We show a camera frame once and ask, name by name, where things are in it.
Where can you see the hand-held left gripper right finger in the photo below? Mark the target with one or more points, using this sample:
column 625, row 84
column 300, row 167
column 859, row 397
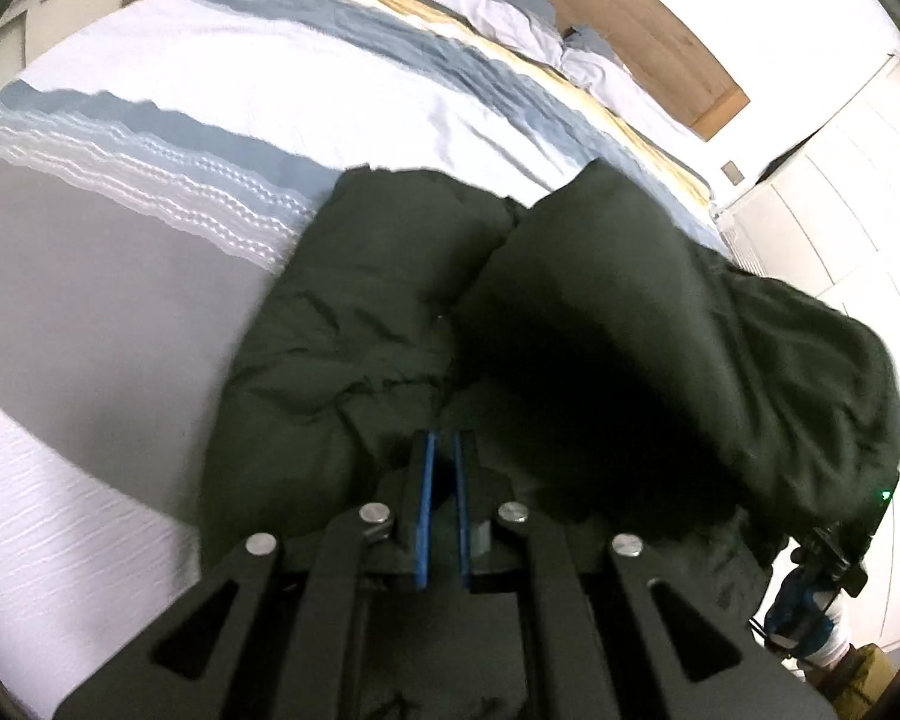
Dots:
column 462, row 510

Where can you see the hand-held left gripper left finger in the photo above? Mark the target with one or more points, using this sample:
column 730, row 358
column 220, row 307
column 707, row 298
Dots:
column 423, row 510

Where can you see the black puffer coat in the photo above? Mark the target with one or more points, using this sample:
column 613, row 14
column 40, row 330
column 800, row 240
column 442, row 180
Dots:
column 607, row 300

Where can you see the white wardrobe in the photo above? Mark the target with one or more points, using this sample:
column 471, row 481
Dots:
column 840, row 187

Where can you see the bed with striped duvet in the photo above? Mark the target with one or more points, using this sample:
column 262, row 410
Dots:
column 232, row 90

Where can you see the wooden headboard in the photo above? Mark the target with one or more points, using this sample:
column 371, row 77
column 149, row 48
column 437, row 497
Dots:
column 645, row 7

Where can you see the wall switch plate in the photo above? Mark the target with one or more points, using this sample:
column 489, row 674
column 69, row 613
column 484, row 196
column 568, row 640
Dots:
column 732, row 171

